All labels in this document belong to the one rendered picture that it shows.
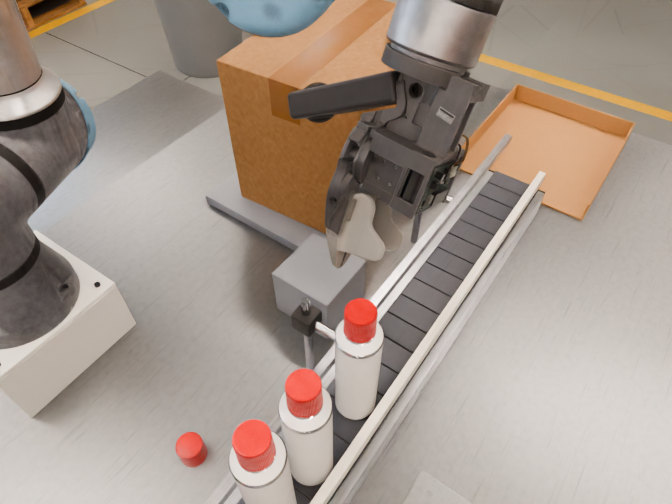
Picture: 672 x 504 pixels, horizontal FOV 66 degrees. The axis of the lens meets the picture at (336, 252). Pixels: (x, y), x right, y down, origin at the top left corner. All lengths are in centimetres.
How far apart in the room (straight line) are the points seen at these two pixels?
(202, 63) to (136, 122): 176
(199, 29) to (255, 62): 209
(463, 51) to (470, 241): 50
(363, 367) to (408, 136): 25
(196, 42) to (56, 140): 224
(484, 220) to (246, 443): 59
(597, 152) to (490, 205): 34
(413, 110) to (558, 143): 79
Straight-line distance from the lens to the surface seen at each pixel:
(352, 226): 47
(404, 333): 74
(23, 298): 74
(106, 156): 118
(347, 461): 63
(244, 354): 79
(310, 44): 84
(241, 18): 30
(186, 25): 289
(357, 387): 60
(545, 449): 77
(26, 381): 79
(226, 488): 58
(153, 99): 132
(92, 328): 80
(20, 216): 70
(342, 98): 46
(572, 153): 119
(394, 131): 45
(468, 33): 41
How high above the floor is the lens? 151
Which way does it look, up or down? 49 degrees down
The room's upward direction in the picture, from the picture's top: straight up
